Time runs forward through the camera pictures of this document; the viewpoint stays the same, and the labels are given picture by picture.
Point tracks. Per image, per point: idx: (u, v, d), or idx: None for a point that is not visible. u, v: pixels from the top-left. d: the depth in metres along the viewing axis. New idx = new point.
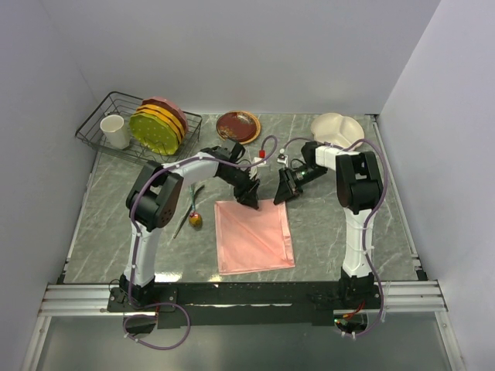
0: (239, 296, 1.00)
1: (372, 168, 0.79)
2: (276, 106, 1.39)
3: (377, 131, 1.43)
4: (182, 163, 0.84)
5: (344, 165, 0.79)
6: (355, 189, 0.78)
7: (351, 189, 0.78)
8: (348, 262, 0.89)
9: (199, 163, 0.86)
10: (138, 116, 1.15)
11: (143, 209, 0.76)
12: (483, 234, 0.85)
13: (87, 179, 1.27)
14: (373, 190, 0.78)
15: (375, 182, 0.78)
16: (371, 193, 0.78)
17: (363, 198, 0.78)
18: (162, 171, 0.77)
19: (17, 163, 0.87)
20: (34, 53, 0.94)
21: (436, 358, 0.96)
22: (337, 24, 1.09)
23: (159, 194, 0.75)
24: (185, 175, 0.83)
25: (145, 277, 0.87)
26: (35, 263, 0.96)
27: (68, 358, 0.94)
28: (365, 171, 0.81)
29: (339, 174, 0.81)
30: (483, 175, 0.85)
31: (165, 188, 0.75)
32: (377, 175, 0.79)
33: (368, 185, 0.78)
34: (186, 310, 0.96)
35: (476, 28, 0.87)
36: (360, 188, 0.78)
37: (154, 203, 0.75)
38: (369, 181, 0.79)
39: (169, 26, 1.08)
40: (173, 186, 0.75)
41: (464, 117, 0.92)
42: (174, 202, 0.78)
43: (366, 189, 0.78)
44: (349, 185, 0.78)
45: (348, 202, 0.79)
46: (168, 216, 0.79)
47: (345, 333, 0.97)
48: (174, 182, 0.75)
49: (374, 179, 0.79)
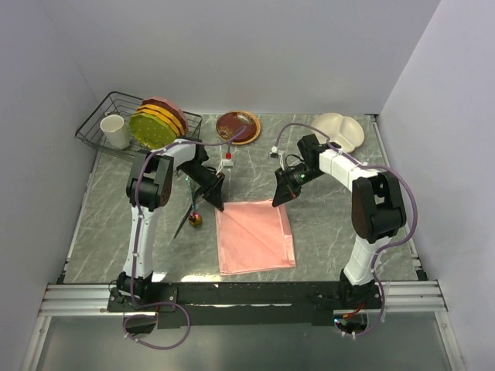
0: (239, 297, 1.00)
1: (394, 194, 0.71)
2: (276, 106, 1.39)
3: (377, 131, 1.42)
4: (168, 147, 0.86)
5: (363, 193, 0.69)
6: (375, 220, 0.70)
7: (370, 220, 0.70)
8: (351, 271, 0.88)
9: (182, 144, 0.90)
10: (138, 116, 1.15)
11: (146, 192, 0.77)
12: (483, 235, 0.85)
13: (87, 179, 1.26)
14: (397, 220, 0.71)
15: (398, 211, 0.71)
16: (392, 222, 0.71)
17: (384, 227, 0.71)
18: (153, 156, 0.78)
19: (17, 163, 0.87)
20: (35, 54, 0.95)
21: (436, 358, 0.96)
22: (337, 24, 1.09)
23: (157, 176, 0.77)
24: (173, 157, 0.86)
25: (147, 269, 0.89)
26: (36, 263, 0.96)
27: (68, 358, 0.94)
28: (386, 195, 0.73)
29: (356, 199, 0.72)
30: (484, 174, 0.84)
31: (162, 169, 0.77)
32: (400, 202, 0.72)
33: (390, 214, 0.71)
34: (187, 309, 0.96)
35: (476, 27, 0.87)
36: (380, 218, 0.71)
37: (154, 186, 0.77)
38: (390, 206, 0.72)
39: (169, 26, 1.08)
40: (168, 166, 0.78)
41: (464, 115, 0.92)
42: (171, 182, 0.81)
43: (387, 219, 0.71)
44: (368, 217, 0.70)
45: (366, 233, 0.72)
46: (168, 195, 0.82)
47: (345, 333, 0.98)
48: (167, 163, 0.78)
49: (397, 206, 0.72)
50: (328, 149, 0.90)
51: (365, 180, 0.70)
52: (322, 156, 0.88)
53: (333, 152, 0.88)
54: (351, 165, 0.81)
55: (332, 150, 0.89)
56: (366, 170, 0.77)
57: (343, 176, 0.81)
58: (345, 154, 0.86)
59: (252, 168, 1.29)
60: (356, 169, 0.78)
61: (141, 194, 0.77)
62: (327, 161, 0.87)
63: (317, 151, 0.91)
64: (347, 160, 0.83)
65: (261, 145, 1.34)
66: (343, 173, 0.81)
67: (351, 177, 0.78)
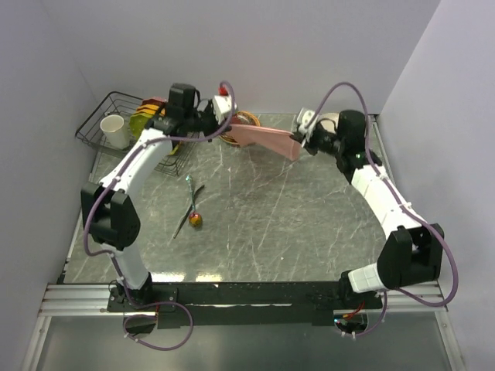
0: (239, 297, 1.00)
1: (434, 253, 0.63)
2: (277, 106, 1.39)
3: (377, 131, 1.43)
4: (124, 168, 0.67)
5: (400, 251, 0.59)
6: (405, 275, 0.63)
7: (399, 273, 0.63)
8: (356, 280, 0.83)
9: (145, 151, 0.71)
10: (138, 115, 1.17)
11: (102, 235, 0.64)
12: (483, 234, 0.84)
13: (87, 179, 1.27)
14: (427, 277, 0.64)
15: (433, 270, 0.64)
16: (422, 278, 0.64)
17: (412, 281, 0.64)
18: (105, 192, 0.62)
19: (18, 162, 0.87)
20: (35, 54, 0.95)
21: (436, 358, 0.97)
22: (336, 24, 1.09)
23: (111, 219, 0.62)
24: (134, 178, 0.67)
25: (139, 282, 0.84)
26: (36, 263, 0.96)
27: (69, 358, 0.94)
28: (424, 246, 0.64)
29: (386, 249, 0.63)
30: (485, 174, 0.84)
31: (113, 213, 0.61)
32: (438, 260, 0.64)
33: (423, 270, 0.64)
34: (187, 310, 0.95)
35: (476, 28, 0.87)
36: (412, 273, 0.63)
37: (110, 229, 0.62)
38: (425, 262, 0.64)
39: (169, 25, 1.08)
40: (122, 209, 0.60)
41: (465, 116, 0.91)
42: (132, 214, 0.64)
43: (419, 274, 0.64)
44: (397, 271, 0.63)
45: (391, 284, 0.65)
46: (135, 226, 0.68)
47: (345, 333, 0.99)
48: (121, 200, 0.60)
49: (433, 265, 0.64)
50: (366, 165, 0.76)
51: (405, 234, 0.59)
52: (359, 175, 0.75)
53: (373, 171, 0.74)
54: (393, 202, 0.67)
55: (370, 167, 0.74)
56: (411, 216, 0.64)
57: (379, 208, 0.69)
58: (387, 179, 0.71)
59: (252, 168, 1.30)
60: (397, 210, 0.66)
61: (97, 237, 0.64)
62: (363, 182, 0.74)
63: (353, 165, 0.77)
64: (388, 192, 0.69)
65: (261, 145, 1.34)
66: (382, 207, 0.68)
67: (388, 219, 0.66)
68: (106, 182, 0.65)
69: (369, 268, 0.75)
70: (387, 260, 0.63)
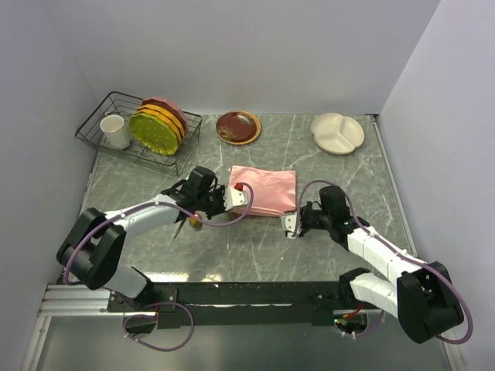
0: (239, 297, 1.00)
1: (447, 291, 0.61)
2: (277, 106, 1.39)
3: (377, 131, 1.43)
4: (131, 211, 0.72)
5: (411, 297, 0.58)
6: (429, 322, 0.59)
7: (423, 323, 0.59)
8: (359, 286, 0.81)
9: (157, 209, 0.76)
10: (138, 115, 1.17)
11: (76, 264, 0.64)
12: (483, 235, 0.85)
13: (87, 179, 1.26)
14: (452, 320, 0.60)
15: (454, 310, 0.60)
16: (448, 321, 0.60)
17: (440, 328, 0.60)
18: (103, 223, 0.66)
19: (18, 161, 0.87)
20: (35, 54, 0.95)
21: (436, 358, 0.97)
22: (336, 23, 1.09)
23: (94, 252, 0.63)
24: (134, 224, 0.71)
25: (135, 290, 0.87)
26: (35, 263, 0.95)
27: (68, 358, 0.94)
28: (435, 288, 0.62)
29: (401, 299, 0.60)
30: (485, 175, 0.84)
31: (100, 246, 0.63)
32: (454, 298, 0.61)
33: (445, 314, 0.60)
34: (187, 309, 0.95)
35: (476, 28, 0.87)
36: (435, 319, 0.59)
37: (89, 262, 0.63)
38: (442, 303, 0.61)
39: (169, 25, 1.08)
40: (110, 244, 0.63)
41: (465, 116, 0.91)
42: (116, 256, 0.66)
43: (442, 319, 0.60)
44: (420, 320, 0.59)
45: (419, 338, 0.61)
46: (112, 271, 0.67)
47: (345, 333, 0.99)
48: (114, 236, 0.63)
49: (452, 304, 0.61)
50: (356, 228, 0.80)
51: (411, 278, 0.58)
52: (353, 238, 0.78)
53: (364, 231, 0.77)
54: (390, 253, 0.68)
55: (361, 229, 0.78)
56: (411, 261, 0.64)
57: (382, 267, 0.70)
58: (378, 236, 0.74)
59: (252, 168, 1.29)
60: (396, 260, 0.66)
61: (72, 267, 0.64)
62: (357, 243, 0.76)
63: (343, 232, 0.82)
64: (384, 246, 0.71)
65: (261, 145, 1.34)
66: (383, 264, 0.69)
67: (391, 270, 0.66)
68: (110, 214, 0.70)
69: (382, 297, 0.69)
70: (405, 312, 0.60)
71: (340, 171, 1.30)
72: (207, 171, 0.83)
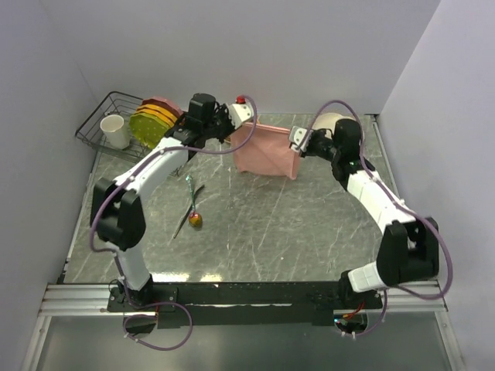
0: (240, 297, 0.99)
1: (430, 246, 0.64)
2: (277, 106, 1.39)
3: (377, 131, 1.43)
4: (138, 169, 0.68)
5: (397, 244, 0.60)
6: (404, 270, 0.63)
7: (397, 269, 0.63)
8: (356, 278, 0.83)
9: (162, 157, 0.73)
10: (138, 115, 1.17)
11: (107, 232, 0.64)
12: (483, 234, 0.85)
13: (87, 179, 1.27)
14: (425, 272, 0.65)
15: (431, 264, 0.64)
16: (422, 273, 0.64)
17: (411, 277, 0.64)
18: (117, 190, 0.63)
19: (18, 161, 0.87)
20: (35, 54, 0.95)
21: (436, 358, 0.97)
22: (336, 24, 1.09)
23: (119, 216, 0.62)
24: (147, 179, 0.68)
25: (141, 283, 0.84)
26: (36, 263, 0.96)
27: (69, 359, 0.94)
28: (420, 242, 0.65)
29: (384, 244, 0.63)
30: (484, 174, 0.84)
31: (123, 209, 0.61)
32: (435, 254, 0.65)
33: (421, 266, 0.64)
34: (187, 310, 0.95)
35: (476, 29, 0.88)
36: (410, 268, 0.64)
37: (117, 226, 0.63)
38: (422, 256, 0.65)
39: (169, 25, 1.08)
40: (132, 206, 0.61)
41: (465, 115, 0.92)
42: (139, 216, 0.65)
43: (417, 270, 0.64)
44: (396, 267, 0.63)
45: (390, 281, 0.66)
46: (141, 229, 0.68)
47: (345, 333, 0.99)
48: (131, 200, 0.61)
49: (430, 259, 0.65)
50: (360, 169, 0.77)
51: (401, 228, 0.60)
52: (353, 180, 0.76)
53: (367, 175, 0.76)
54: (387, 200, 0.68)
55: (365, 172, 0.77)
56: (406, 212, 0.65)
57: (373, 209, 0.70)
58: (380, 182, 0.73)
59: None
60: (390, 207, 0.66)
61: (100, 231, 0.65)
62: (357, 185, 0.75)
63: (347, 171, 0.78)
64: (381, 192, 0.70)
65: None
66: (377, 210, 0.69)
67: (383, 216, 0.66)
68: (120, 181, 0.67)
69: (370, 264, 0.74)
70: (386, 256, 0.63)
71: None
72: (206, 98, 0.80)
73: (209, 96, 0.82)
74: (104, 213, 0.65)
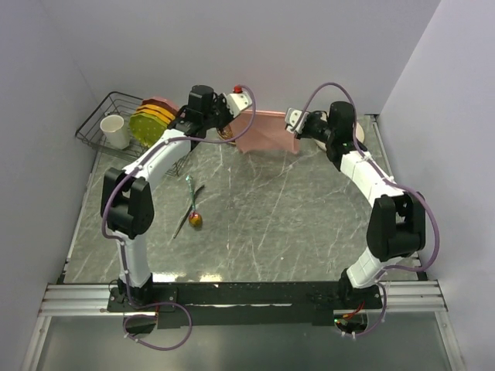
0: (239, 296, 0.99)
1: (418, 219, 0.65)
2: (277, 107, 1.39)
3: (377, 131, 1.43)
4: (145, 160, 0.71)
5: (384, 216, 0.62)
6: (392, 243, 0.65)
7: (387, 240, 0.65)
8: (354, 273, 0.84)
9: (168, 148, 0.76)
10: (138, 116, 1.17)
11: (117, 219, 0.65)
12: (483, 234, 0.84)
13: (87, 179, 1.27)
14: (414, 244, 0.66)
15: (418, 236, 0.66)
16: (410, 246, 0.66)
17: (400, 250, 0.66)
18: (127, 178, 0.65)
19: (18, 161, 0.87)
20: (35, 54, 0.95)
21: (436, 358, 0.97)
22: (336, 23, 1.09)
23: (130, 203, 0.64)
24: (154, 169, 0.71)
25: (141, 279, 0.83)
26: (36, 263, 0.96)
27: (69, 359, 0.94)
28: (407, 216, 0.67)
29: (374, 216, 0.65)
30: (484, 173, 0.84)
31: (133, 195, 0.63)
32: (421, 226, 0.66)
33: (409, 238, 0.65)
34: (187, 310, 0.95)
35: (476, 28, 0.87)
36: (398, 240, 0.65)
37: (128, 213, 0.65)
38: (410, 229, 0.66)
39: (169, 25, 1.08)
40: (142, 193, 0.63)
41: (465, 114, 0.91)
42: (148, 203, 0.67)
43: (405, 242, 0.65)
44: (385, 238, 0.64)
45: (380, 255, 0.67)
46: (150, 218, 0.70)
47: (345, 333, 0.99)
48: (141, 187, 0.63)
49: (417, 231, 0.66)
50: (353, 151, 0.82)
51: (388, 201, 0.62)
52: (346, 159, 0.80)
53: (359, 155, 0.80)
54: (377, 176, 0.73)
55: (357, 153, 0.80)
56: (393, 185, 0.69)
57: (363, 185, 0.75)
58: (371, 159, 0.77)
59: (252, 168, 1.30)
60: (380, 183, 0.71)
61: (111, 220, 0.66)
62: (350, 165, 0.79)
63: (341, 152, 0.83)
64: (373, 170, 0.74)
65: None
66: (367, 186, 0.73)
67: (373, 192, 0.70)
68: (129, 170, 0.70)
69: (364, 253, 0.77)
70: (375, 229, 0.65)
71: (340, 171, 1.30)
72: (205, 90, 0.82)
73: (208, 87, 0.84)
74: (115, 202, 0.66)
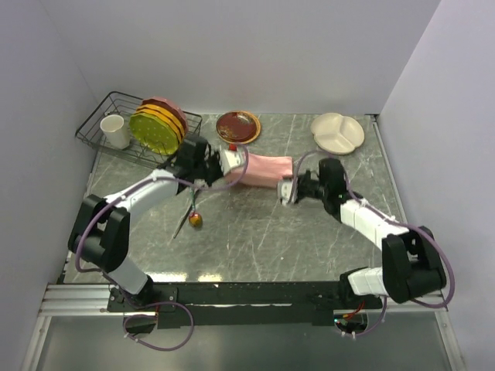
0: (239, 297, 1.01)
1: (430, 253, 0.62)
2: (277, 106, 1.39)
3: (377, 131, 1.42)
4: (130, 191, 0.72)
5: (398, 256, 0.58)
6: (412, 284, 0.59)
7: (405, 283, 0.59)
8: (356, 281, 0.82)
9: (155, 185, 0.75)
10: (138, 116, 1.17)
11: (91, 253, 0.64)
12: (483, 235, 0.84)
13: (87, 179, 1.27)
14: (435, 282, 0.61)
15: (437, 273, 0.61)
16: (431, 284, 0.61)
17: (422, 291, 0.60)
18: (105, 209, 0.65)
19: (18, 162, 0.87)
20: (35, 54, 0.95)
21: (436, 358, 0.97)
22: (336, 23, 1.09)
23: (104, 236, 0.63)
24: (135, 203, 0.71)
25: (137, 287, 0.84)
26: (36, 263, 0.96)
27: (69, 359, 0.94)
28: (420, 253, 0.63)
29: (386, 260, 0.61)
30: (485, 173, 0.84)
31: (109, 228, 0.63)
32: (437, 262, 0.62)
33: (428, 277, 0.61)
34: (187, 309, 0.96)
35: (476, 27, 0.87)
36: (418, 280, 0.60)
37: (100, 246, 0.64)
38: (426, 267, 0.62)
39: (169, 25, 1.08)
40: (119, 226, 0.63)
41: (465, 116, 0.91)
42: (124, 238, 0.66)
43: (425, 282, 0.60)
44: (403, 280, 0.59)
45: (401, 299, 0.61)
46: (123, 251, 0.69)
47: (345, 333, 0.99)
48: (119, 218, 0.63)
49: (434, 267, 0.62)
50: (349, 199, 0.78)
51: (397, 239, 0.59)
52: (345, 208, 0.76)
53: (356, 202, 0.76)
54: (378, 218, 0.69)
55: (354, 200, 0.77)
56: (397, 225, 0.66)
57: (370, 232, 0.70)
58: (370, 205, 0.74)
59: None
60: (384, 224, 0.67)
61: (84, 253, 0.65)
62: (349, 213, 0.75)
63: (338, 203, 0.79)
64: (373, 214, 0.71)
65: (261, 145, 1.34)
66: (371, 231, 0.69)
67: (379, 234, 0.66)
68: (110, 199, 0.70)
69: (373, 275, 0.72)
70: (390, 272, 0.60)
71: None
72: (200, 138, 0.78)
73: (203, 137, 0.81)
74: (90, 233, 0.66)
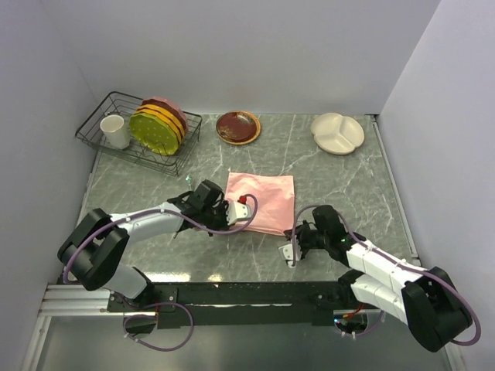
0: (239, 297, 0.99)
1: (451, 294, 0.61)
2: (277, 106, 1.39)
3: (377, 131, 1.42)
4: (134, 216, 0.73)
5: (421, 306, 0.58)
6: (440, 329, 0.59)
7: (434, 331, 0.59)
8: (361, 289, 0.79)
9: (161, 216, 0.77)
10: (138, 115, 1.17)
11: (78, 265, 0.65)
12: (483, 235, 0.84)
13: (87, 179, 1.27)
14: (461, 323, 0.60)
15: (462, 313, 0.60)
16: (459, 325, 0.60)
17: (451, 333, 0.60)
18: (106, 226, 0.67)
19: (18, 161, 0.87)
20: (35, 53, 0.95)
21: (436, 358, 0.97)
22: (336, 22, 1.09)
23: (97, 253, 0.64)
24: (138, 228, 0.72)
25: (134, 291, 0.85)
26: (36, 263, 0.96)
27: (69, 358, 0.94)
28: (440, 294, 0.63)
29: (409, 310, 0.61)
30: (484, 173, 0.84)
31: (104, 246, 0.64)
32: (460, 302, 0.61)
33: (454, 318, 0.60)
34: (187, 310, 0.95)
35: (476, 28, 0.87)
36: (445, 325, 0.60)
37: (90, 263, 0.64)
38: (449, 308, 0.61)
39: (169, 25, 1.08)
40: (114, 246, 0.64)
41: (465, 117, 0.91)
42: (116, 261, 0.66)
43: (451, 325, 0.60)
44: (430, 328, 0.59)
45: (432, 344, 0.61)
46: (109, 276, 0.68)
47: (345, 333, 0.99)
48: (117, 239, 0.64)
49: (458, 308, 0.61)
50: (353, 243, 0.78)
51: (416, 288, 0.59)
52: (351, 253, 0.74)
53: (362, 246, 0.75)
54: (390, 264, 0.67)
55: (359, 244, 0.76)
56: (412, 270, 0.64)
57: (383, 278, 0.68)
58: (376, 248, 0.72)
59: (253, 168, 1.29)
60: (397, 270, 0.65)
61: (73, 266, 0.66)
62: (356, 259, 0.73)
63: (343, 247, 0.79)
64: (383, 258, 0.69)
65: (261, 145, 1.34)
66: (384, 277, 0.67)
67: (394, 281, 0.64)
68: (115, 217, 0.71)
69: (387, 302, 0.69)
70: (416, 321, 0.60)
71: (340, 171, 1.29)
72: (215, 185, 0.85)
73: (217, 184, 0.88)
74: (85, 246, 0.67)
